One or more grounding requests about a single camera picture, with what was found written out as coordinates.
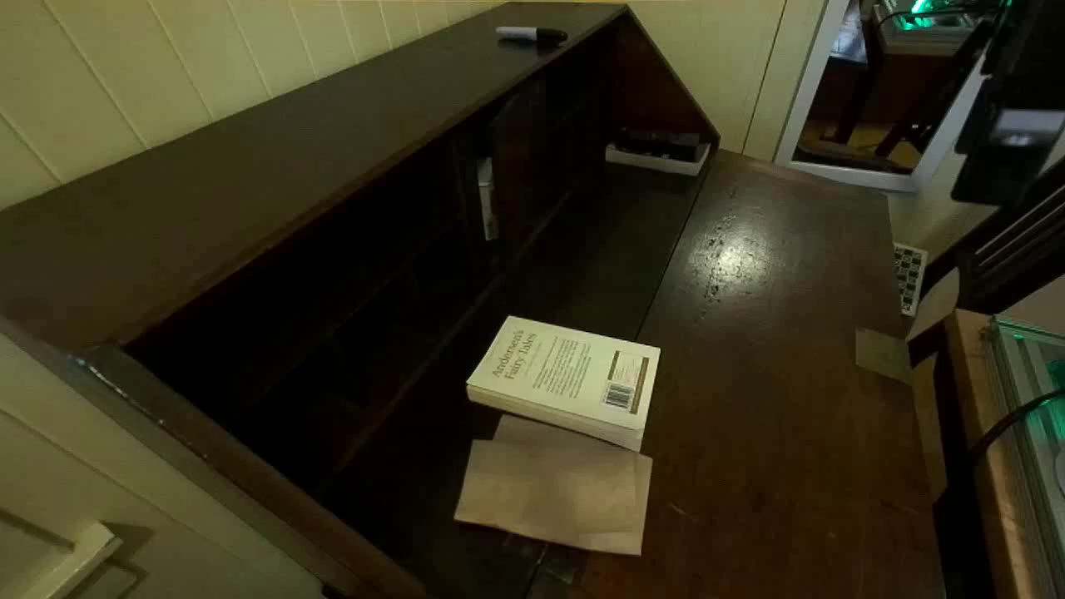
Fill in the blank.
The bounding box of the white paperback book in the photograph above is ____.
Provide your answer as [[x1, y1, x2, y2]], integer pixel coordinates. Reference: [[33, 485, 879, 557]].
[[462, 312, 666, 457]]

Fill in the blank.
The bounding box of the dark wooden secretary desk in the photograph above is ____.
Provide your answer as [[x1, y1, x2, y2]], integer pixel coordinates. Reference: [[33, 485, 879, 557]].
[[0, 0, 952, 599]]

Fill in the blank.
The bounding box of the aluminium mounting frame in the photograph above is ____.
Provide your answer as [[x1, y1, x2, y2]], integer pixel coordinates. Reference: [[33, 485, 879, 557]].
[[988, 312, 1065, 599]]

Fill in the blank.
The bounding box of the black grey marker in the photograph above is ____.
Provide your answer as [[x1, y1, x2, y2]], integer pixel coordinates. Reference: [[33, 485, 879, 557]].
[[492, 23, 571, 55]]

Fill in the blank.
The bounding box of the dark-covered thick book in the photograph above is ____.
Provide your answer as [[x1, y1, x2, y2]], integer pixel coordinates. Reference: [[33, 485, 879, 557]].
[[602, 128, 716, 179]]

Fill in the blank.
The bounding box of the white perforated basket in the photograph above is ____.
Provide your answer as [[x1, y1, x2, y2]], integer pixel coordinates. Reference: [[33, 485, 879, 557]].
[[887, 241, 931, 322]]

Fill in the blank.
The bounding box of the white dotted paper cup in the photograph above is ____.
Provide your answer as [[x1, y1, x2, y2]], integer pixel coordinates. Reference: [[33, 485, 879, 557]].
[[477, 156, 499, 242]]

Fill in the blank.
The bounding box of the brown paper envelope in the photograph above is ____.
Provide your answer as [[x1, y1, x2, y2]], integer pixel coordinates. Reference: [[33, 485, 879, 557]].
[[450, 412, 655, 559]]

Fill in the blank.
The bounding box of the white door frame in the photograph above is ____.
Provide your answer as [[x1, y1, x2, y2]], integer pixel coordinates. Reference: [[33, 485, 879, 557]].
[[773, 0, 992, 198]]

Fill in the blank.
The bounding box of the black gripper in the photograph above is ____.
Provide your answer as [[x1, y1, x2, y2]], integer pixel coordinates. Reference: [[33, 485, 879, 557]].
[[952, 0, 1065, 210]]

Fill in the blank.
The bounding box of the single black cable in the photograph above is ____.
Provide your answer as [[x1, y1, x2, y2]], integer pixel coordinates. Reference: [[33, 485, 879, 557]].
[[964, 383, 1065, 463]]

